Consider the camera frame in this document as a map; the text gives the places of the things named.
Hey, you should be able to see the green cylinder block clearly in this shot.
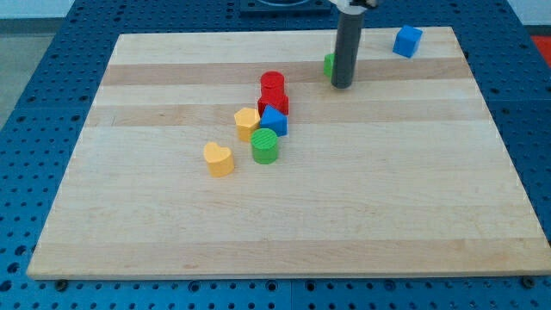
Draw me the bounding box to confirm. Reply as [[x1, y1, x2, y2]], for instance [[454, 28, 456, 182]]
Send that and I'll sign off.
[[251, 128, 279, 164]]

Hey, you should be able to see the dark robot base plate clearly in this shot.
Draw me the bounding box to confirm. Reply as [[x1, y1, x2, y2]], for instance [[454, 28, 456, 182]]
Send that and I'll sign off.
[[238, 0, 332, 16]]

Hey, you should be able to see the blue triangle block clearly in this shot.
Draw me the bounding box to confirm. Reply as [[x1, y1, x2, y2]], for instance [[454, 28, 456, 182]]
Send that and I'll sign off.
[[260, 105, 288, 137]]

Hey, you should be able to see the wooden board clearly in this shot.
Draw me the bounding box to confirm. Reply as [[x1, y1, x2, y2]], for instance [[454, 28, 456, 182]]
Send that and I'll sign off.
[[28, 27, 550, 280]]

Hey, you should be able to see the yellow heart block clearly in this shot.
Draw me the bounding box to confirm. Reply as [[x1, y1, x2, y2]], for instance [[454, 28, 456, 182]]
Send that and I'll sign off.
[[203, 142, 235, 177]]

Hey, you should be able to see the yellow hexagon block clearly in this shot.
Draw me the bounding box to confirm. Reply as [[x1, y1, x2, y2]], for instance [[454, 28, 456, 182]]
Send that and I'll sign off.
[[234, 108, 261, 142]]

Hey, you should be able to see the red cylinder block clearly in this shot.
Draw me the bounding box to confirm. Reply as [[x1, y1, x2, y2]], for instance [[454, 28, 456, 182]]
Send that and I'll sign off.
[[260, 71, 285, 98]]

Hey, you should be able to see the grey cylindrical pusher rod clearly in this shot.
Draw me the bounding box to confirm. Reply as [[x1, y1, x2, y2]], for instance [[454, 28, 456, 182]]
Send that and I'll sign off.
[[331, 12, 365, 90]]

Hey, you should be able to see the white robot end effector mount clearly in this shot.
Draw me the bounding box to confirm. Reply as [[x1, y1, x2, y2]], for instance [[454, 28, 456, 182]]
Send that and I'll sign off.
[[330, 0, 379, 14]]

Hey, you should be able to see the blue cube block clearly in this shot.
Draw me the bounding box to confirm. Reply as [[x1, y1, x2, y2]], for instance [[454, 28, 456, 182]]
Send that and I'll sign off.
[[393, 25, 424, 58]]

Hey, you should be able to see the green star block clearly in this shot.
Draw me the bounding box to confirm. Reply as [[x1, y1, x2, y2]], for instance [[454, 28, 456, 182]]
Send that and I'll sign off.
[[324, 53, 334, 78]]

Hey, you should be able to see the red star block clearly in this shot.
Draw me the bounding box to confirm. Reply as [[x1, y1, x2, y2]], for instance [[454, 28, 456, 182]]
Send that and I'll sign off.
[[257, 95, 289, 115]]

